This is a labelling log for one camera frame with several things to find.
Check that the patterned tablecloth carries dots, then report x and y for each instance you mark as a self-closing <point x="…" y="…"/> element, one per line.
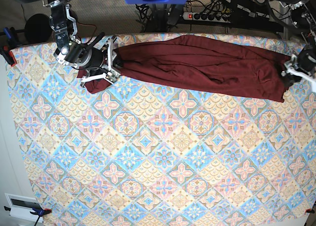
<point x="147" y="155"/>

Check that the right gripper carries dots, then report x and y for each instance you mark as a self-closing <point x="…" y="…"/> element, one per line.
<point x="92" y="61"/>

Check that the lower left table clamp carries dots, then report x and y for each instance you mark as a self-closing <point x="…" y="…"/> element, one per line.
<point x="37" y="212"/>

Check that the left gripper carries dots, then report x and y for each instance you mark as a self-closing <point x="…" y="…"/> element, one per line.
<point x="302" y="66"/>

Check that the table clamp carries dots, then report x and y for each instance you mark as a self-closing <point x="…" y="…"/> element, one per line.
<point x="310" y="211"/>
<point x="37" y="212"/>
<point x="5" y="50"/>

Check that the white wall outlet box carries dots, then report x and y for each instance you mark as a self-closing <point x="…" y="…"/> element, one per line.
<point x="21" y="207"/>

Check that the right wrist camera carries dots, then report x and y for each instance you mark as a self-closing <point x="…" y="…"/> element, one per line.
<point x="112" y="76"/>

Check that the upper left table clamp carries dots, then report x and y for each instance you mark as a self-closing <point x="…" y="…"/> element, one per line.
<point x="5" y="50"/>

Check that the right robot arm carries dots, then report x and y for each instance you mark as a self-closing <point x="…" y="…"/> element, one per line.
<point x="62" y="21"/>

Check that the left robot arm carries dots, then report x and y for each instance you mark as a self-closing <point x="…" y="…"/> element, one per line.
<point x="303" y="22"/>

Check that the white power strip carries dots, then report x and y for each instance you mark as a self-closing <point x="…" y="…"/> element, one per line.
<point x="206" y="17"/>

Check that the dark red t-shirt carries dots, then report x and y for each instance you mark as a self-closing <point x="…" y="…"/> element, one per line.
<point x="204" y="64"/>

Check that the lower right table clamp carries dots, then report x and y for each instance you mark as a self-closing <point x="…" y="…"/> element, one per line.
<point x="310" y="211"/>

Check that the black round stool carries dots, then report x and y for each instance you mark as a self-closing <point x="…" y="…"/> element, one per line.
<point x="37" y="29"/>

